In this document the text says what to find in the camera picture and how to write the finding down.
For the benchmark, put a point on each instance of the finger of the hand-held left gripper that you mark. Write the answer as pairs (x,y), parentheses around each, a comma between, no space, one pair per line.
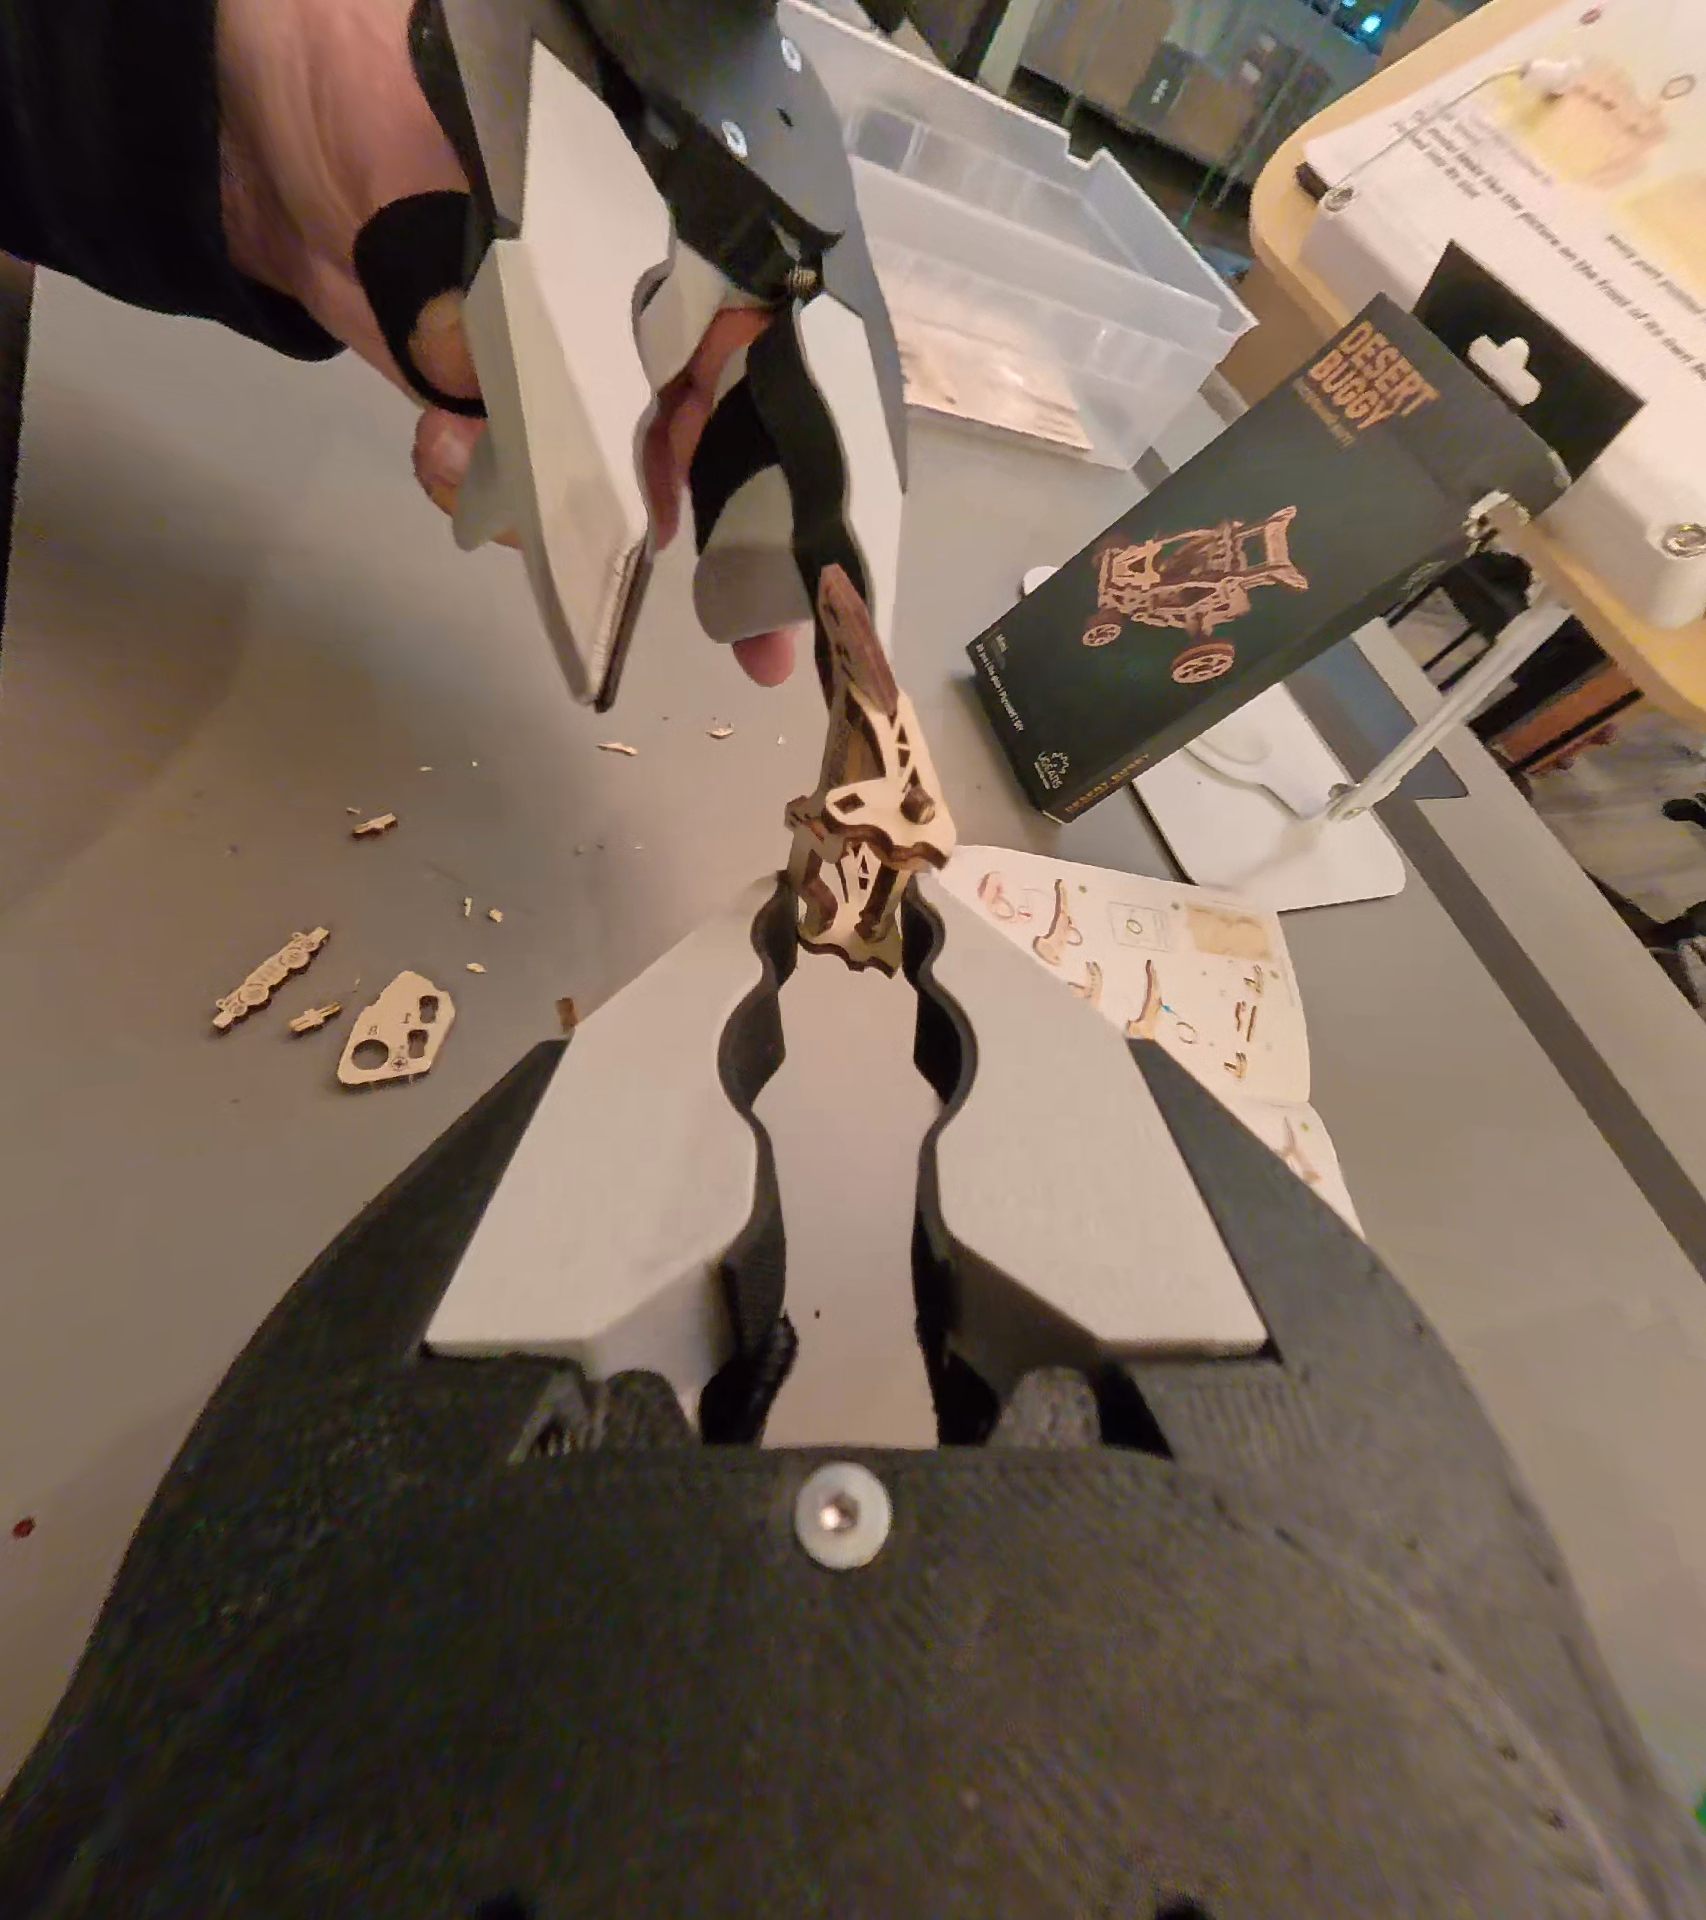
(552,405)
(869,391)

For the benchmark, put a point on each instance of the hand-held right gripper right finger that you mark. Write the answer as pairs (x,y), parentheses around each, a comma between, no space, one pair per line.
(1079,1201)

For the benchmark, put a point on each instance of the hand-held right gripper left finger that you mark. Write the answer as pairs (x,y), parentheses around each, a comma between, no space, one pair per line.
(598,1184)

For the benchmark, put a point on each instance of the long wooden strip part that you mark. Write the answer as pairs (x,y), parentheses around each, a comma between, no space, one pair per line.
(269,979)

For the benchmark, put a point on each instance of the wooden model chassis assembly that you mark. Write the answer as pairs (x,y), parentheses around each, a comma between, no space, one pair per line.
(876,781)

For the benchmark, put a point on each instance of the person's left forearm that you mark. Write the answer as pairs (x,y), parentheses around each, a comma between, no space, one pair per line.
(43,120)

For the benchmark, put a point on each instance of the dark model kit box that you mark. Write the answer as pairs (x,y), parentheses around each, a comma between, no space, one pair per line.
(1243,494)

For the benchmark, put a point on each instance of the person's left hand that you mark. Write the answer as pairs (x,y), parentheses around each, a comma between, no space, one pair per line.
(312,164)

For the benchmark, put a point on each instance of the wooden part sheet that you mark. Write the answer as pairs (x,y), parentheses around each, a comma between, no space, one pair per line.
(1002,399)

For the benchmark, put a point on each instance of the open instruction booklet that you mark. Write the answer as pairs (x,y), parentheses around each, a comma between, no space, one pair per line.
(1212,1050)

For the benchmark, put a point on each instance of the clear plastic bin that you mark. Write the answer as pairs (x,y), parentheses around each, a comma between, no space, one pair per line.
(1092,271)

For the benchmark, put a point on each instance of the wooden plate part with holes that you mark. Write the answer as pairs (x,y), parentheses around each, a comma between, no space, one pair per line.
(373,1058)

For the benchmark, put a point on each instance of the small wooden cross part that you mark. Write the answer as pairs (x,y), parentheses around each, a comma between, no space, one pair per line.
(314,1016)

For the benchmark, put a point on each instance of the scattered wood scraps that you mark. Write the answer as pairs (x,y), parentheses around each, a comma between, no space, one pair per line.
(618,746)

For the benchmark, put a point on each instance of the white paper clipboard stand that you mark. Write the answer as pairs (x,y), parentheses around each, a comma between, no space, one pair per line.
(1619,660)

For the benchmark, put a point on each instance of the printed instruction sheet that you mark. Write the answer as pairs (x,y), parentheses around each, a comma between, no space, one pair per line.
(1619,180)

